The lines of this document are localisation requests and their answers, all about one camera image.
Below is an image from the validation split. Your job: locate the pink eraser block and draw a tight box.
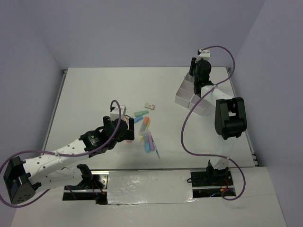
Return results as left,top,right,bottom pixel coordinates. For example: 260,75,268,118
125,118,134,130

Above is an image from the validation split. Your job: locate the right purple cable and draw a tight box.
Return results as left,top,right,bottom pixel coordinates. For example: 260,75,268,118
181,45,247,201

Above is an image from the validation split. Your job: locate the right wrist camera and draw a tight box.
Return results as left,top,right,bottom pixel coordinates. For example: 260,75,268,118
197,49,210,61

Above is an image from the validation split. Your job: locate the blue pen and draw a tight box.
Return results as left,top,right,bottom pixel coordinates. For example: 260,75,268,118
152,138,160,160

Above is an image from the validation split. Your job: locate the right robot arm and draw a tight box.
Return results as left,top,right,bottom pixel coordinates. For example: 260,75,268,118
189,57,247,185

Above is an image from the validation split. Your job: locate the orange cap highlighter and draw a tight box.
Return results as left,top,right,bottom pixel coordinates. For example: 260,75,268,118
139,116,150,134

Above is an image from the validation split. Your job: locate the white compartment container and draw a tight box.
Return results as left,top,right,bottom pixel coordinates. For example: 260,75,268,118
175,73,194,108
188,95,215,116

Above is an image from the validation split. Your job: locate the purple highlighter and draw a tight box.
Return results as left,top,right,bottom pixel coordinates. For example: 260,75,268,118
149,133,156,151

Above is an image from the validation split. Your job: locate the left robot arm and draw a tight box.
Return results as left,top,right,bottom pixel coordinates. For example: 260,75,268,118
0,116,134,208

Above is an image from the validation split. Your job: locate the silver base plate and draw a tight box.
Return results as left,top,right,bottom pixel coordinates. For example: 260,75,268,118
107,170,195,205

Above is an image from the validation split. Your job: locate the yellow highlighter pen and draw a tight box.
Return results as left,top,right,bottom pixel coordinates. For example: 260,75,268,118
140,120,151,143

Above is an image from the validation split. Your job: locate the blue highlighter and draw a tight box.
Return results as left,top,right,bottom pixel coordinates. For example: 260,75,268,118
144,133,150,153

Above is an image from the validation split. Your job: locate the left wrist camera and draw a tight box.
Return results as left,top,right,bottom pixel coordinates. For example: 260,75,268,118
110,105,126,121

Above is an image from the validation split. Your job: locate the white compartment container right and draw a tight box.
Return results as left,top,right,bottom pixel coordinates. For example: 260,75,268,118
188,95,215,116

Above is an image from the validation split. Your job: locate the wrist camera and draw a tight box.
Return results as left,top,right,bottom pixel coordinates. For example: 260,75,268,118
197,49,210,61
110,105,126,121

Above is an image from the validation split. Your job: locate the green translucent case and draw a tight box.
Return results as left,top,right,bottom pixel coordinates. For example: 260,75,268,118
134,110,149,117

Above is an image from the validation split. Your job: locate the white eraser box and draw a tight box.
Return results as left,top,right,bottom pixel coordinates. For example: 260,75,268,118
144,102,155,110

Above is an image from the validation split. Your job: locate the white compartment container left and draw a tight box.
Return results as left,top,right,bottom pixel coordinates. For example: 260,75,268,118
175,73,194,108

